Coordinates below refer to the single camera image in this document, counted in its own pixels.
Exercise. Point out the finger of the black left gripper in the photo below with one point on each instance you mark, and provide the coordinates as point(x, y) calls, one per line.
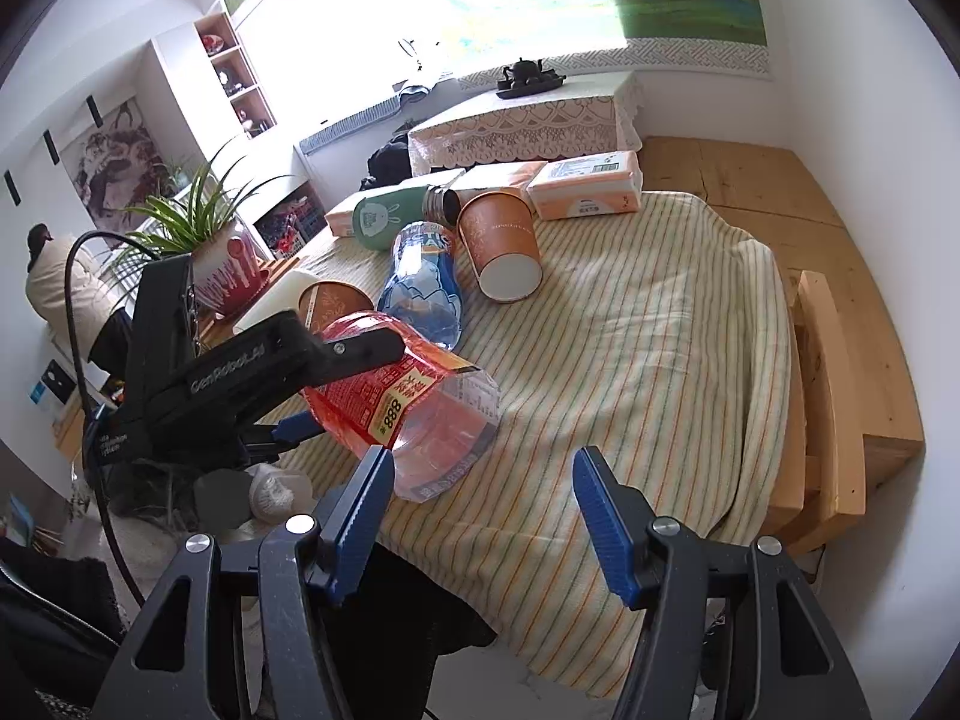
point(331, 361)

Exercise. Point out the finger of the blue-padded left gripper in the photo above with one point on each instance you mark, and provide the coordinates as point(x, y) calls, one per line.
point(300, 428)

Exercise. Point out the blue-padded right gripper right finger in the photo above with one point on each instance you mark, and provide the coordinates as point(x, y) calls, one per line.
point(779, 656)

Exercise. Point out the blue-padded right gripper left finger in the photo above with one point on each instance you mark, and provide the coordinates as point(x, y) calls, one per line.
point(184, 656)

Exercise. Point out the red plastic noodle cup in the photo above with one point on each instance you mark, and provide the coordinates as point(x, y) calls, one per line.
point(436, 412)

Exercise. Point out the orange paper cup near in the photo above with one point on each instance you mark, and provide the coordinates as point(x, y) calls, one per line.
point(325, 302)

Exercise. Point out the orange paper cup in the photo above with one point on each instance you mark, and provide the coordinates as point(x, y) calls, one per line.
point(498, 231)
point(325, 302)

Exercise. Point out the white paper cup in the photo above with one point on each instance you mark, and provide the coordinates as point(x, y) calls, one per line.
point(283, 295)

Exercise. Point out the orange paper cup far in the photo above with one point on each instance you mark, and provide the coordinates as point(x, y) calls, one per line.
point(498, 231)

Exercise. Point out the person in beige coat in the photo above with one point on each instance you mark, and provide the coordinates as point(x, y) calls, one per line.
point(73, 300)

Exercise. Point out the blue label water bottle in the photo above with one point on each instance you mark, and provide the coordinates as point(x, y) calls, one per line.
point(422, 290)

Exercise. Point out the potted spider plant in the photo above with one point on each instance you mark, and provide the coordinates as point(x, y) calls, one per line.
point(204, 222)

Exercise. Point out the green thermos bottle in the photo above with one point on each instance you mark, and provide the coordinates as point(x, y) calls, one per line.
point(380, 216)

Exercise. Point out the wooden bench block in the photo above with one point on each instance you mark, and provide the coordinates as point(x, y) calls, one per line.
point(821, 487)

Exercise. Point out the black bag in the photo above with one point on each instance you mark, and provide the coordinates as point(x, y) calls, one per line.
point(390, 164)

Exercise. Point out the blue window sill cushion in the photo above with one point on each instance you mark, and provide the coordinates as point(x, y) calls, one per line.
point(330, 132)

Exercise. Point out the striped table cloth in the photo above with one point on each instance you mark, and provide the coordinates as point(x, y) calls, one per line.
point(663, 339)

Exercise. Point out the tissue pack middle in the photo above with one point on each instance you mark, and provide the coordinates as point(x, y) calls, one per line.
point(512, 178)

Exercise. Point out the tissue pack right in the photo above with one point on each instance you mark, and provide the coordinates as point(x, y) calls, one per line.
point(595, 185)

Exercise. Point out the black teapot on tray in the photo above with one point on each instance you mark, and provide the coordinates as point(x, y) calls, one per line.
point(526, 78)

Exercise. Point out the lace-covered low table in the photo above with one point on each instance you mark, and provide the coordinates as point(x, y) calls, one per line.
point(589, 114)

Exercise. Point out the green landscape roller blind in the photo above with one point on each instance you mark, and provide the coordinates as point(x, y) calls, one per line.
point(716, 35)

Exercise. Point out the ink painting wall scroll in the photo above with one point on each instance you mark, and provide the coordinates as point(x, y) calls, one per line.
point(115, 168)

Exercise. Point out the pink wall shelf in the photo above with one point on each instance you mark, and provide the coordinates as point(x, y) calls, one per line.
point(234, 71)

